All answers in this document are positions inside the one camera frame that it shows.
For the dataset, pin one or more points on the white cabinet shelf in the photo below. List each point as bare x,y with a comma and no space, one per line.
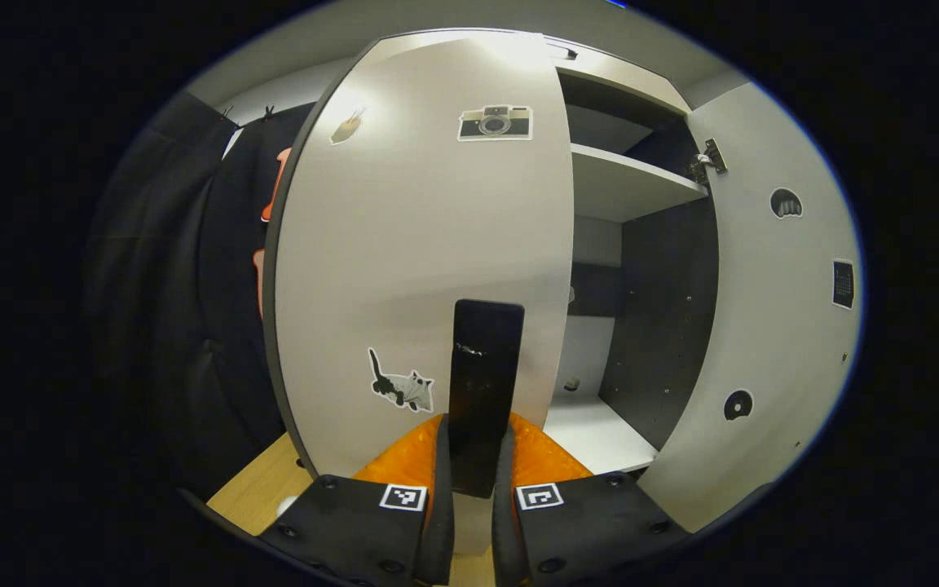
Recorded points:
624,183

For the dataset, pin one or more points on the beige cabinet door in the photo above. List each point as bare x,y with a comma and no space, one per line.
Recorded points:
771,326
421,228

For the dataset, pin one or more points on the black backdrop cloth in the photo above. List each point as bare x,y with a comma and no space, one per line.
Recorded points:
176,285

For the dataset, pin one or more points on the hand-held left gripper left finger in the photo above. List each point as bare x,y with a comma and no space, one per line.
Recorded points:
355,522

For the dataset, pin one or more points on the metal door hinge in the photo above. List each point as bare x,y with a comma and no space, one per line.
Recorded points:
707,159

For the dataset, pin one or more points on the beige double-door shoe cabinet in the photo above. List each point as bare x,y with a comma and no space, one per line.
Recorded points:
665,310

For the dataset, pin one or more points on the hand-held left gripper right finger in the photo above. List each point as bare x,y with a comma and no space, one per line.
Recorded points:
584,522

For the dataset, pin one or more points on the white rounded object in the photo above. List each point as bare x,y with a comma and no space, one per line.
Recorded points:
287,505

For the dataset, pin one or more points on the beige cabinet drawer front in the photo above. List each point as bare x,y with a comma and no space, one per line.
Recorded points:
624,77

